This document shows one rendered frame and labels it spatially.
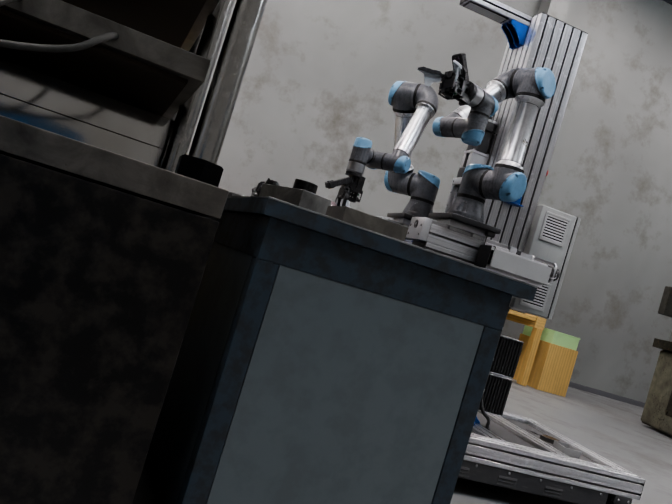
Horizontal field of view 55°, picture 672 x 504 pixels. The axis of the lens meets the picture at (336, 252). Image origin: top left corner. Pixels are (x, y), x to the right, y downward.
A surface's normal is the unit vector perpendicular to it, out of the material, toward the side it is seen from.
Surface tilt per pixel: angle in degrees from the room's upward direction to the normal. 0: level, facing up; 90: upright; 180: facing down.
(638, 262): 90
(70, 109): 90
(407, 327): 90
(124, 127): 90
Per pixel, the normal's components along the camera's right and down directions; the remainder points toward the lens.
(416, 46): 0.27, 0.06
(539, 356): -0.90, -0.29
